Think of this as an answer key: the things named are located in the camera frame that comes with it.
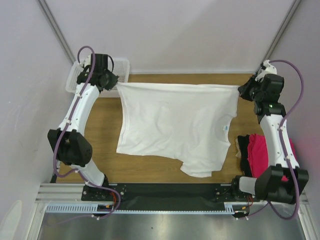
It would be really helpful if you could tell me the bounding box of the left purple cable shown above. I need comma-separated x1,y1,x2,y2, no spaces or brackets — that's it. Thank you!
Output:
46,45,122,226

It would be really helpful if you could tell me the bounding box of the folded pink t shirt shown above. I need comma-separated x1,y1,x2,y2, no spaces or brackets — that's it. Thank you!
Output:
246,133,298,183

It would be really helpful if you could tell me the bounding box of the white plastic basket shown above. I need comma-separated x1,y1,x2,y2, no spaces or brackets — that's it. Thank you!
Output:
65,58,130,98

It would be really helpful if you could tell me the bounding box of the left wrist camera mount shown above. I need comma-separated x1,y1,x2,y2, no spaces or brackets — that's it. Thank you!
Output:
79,55,91,68

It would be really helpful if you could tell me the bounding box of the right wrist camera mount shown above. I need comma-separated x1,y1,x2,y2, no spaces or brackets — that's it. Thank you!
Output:
255,60,277,82

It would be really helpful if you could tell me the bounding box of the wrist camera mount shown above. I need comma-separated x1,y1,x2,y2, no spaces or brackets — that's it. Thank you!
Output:
79,55,91,68
255,60,277,82

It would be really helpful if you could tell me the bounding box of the folded black t shirt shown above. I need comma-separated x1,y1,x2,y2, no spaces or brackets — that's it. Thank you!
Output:
237,134,253,177

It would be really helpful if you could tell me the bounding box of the right corner aluminium post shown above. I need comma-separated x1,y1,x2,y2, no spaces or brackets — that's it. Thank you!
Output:
262,0,303,61

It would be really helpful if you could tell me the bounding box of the left corner aluminium post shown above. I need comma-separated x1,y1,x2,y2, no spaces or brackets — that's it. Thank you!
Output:
36,0,76,64

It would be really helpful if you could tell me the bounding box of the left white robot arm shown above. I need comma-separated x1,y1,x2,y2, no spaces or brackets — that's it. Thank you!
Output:
47,53,119,200

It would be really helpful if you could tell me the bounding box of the aluminium frame rail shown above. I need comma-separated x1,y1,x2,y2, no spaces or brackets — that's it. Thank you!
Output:
34,182,311,220

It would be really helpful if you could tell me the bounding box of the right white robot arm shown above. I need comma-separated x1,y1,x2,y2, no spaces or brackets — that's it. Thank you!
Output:
230,73,309,205

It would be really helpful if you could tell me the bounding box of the corner aluminium post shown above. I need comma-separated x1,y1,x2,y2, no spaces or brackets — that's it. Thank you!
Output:
262,0,303,61
36,0,76,64

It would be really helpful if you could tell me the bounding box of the white t shirt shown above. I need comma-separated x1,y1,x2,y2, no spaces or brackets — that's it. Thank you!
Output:
116,82,239,178

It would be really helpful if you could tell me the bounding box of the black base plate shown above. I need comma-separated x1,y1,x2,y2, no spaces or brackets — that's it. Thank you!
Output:
82,182,261,212

